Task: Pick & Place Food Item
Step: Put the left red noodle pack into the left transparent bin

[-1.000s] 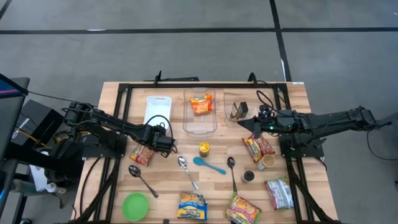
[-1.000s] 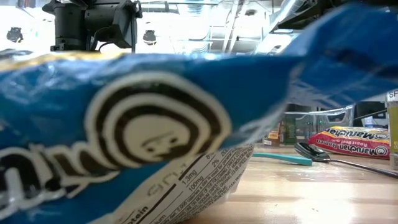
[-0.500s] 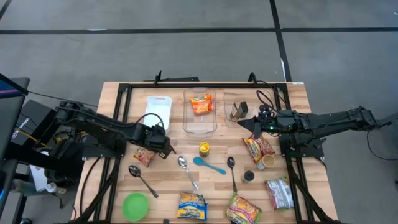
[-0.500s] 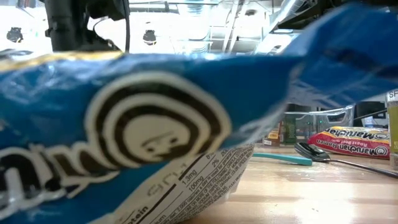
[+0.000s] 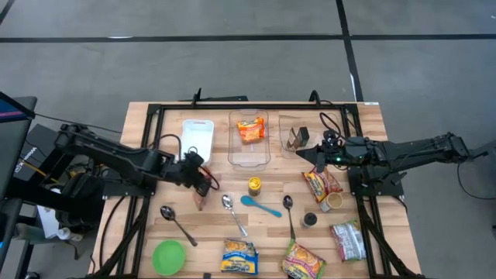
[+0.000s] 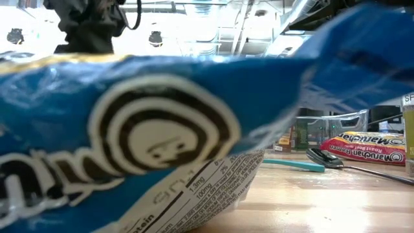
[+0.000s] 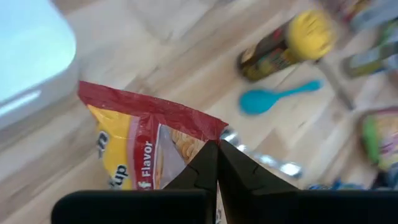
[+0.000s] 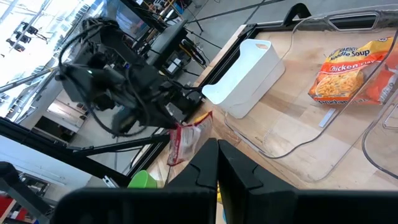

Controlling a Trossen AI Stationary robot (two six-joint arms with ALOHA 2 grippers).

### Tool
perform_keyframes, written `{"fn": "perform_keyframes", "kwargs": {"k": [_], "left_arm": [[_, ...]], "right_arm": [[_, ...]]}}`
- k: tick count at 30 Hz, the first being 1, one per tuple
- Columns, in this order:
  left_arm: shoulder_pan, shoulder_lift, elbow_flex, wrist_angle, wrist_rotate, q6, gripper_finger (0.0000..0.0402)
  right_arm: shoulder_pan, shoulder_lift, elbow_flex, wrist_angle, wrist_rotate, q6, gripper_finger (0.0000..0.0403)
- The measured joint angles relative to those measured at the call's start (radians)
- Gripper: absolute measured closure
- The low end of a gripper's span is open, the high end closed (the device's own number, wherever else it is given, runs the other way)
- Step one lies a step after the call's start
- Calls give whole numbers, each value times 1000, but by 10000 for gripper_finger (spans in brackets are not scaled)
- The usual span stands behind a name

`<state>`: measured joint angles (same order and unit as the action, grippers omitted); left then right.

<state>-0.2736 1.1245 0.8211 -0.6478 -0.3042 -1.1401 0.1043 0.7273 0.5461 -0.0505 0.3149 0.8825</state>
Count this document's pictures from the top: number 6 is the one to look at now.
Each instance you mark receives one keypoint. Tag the blue ramen noodle packet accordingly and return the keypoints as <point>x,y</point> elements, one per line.
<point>258,84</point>

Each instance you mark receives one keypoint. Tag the dark round background fixture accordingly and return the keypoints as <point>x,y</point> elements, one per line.
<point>15,36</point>
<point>155,39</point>

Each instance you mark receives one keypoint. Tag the black background monitor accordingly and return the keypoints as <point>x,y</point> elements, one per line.
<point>385,113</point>

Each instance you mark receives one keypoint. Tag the teal plastic spoon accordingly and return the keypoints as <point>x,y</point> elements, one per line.
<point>300,165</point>

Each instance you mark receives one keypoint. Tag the white bottle blue cap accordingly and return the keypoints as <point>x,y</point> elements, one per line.
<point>383,127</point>

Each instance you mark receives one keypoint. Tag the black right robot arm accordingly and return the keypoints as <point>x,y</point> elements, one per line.
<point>333,6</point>

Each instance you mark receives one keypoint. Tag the red ramen noodle packet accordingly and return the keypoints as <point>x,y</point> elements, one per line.
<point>362,150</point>

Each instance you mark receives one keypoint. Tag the glossy black spoon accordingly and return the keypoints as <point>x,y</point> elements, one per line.
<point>323,158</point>

